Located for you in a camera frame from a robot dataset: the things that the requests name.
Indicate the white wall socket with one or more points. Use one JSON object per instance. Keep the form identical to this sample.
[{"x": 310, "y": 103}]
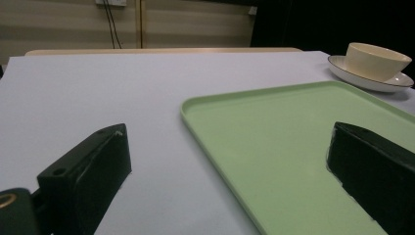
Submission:
[{"x": 111, "y": 2}]

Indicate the light green plastic tray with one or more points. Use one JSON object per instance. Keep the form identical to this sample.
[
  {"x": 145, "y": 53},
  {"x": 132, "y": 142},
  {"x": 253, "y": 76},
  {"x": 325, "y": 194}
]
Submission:
[{"x": 280, "y": 147}]

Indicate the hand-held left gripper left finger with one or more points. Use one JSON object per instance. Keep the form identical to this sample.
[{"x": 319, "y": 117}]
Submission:
[{"x": 86, "y": 176}]

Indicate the cream ceramic bowl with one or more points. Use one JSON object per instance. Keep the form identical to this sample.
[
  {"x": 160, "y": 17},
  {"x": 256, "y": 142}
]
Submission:
[{"x": 373, "y": 62}]

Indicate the white plate with dark rim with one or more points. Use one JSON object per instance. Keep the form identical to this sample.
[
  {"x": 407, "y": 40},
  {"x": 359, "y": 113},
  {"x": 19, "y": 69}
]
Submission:
[{"x": 345, "y": 73}]

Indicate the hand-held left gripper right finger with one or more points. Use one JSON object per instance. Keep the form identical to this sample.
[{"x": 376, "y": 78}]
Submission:
[{"x": 372, "y": 169}]

